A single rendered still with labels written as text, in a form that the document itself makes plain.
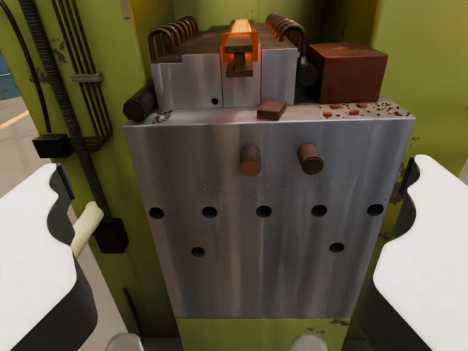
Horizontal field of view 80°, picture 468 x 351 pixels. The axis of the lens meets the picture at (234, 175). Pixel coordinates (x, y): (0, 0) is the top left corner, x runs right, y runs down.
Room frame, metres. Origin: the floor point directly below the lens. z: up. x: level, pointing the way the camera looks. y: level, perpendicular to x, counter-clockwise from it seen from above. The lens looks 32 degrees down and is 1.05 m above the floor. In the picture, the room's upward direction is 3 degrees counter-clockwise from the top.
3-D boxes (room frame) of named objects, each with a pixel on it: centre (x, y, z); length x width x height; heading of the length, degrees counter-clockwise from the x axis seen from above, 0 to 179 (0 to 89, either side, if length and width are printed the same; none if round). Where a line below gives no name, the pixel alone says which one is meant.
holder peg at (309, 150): (0.32, -0.10, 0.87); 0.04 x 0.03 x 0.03; 177
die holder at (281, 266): (0.62, -0.06, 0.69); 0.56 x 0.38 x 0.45; 177
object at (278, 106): (0.37, -0.06, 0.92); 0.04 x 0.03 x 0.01; 156
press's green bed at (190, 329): (0.62, -0.06, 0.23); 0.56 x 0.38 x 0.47; 177
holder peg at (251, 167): (0.32, -0.02, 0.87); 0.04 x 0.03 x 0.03; 177
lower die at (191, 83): (0.61, 0.00, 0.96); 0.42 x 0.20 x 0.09; 177
